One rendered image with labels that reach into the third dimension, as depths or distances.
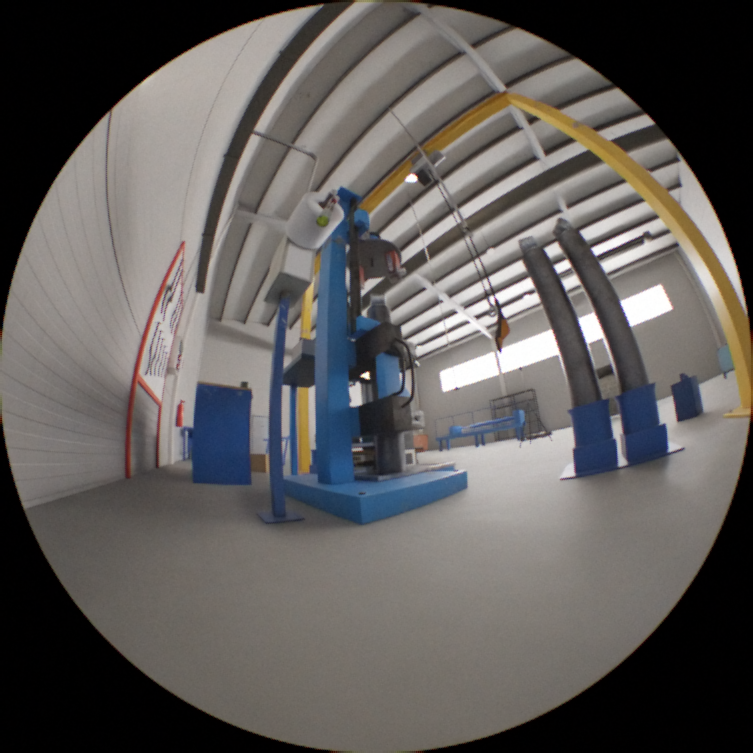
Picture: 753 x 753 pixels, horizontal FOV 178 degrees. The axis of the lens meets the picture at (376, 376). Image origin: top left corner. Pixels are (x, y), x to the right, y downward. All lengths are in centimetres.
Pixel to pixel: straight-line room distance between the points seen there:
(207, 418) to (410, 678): 233
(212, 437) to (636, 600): 255
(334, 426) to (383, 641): 124
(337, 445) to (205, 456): 137
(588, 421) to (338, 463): 144
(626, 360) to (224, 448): 301
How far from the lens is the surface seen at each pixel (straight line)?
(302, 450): 413
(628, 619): 45
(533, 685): 36
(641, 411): 152
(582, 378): 153
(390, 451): 169
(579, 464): 151
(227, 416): 243
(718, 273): 204
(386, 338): 146
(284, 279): 136
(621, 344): 157
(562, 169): 732
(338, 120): 694
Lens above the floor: 30
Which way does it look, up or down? 18 degrees up
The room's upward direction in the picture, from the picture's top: 4 degrees counter-clockwise
